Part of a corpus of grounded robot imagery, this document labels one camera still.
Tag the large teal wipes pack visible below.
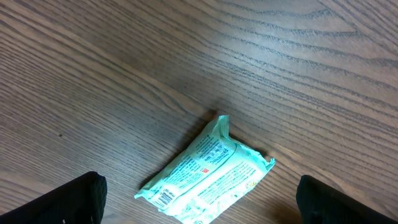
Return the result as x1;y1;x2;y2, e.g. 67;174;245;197
135;115;275;224

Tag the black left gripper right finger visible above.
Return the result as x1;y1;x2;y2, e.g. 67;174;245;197
296;175;397;224

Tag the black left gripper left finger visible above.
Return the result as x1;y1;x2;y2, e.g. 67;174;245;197
1;171;108;224

